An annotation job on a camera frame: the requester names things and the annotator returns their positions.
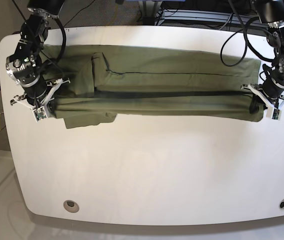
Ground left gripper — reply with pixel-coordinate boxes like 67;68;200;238
249;77;284;115

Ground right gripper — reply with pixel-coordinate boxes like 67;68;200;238
19;78;56;118

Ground olive green T-shirt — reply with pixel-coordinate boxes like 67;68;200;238
44;45;264;129

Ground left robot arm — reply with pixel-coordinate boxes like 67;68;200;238
247;0;284;120

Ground grey metal table leg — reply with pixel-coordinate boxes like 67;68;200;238
138;0;162;26

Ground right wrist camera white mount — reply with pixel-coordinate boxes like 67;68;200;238
10;78;71;122

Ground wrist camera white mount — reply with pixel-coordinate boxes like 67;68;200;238
241;83;284;121
10;78;71;122

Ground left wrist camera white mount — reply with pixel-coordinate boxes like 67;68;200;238
241;83;284;121

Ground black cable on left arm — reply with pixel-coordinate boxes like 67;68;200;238
219;0;275;67

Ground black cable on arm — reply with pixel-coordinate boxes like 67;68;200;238
43;14;68;63
219;0;275;67

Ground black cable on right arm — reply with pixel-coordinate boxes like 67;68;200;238
43;14;68;63

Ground aluminium frame rail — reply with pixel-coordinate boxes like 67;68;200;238
156;9;260;32

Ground left table cable grommet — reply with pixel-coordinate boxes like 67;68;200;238
63;200;80;213

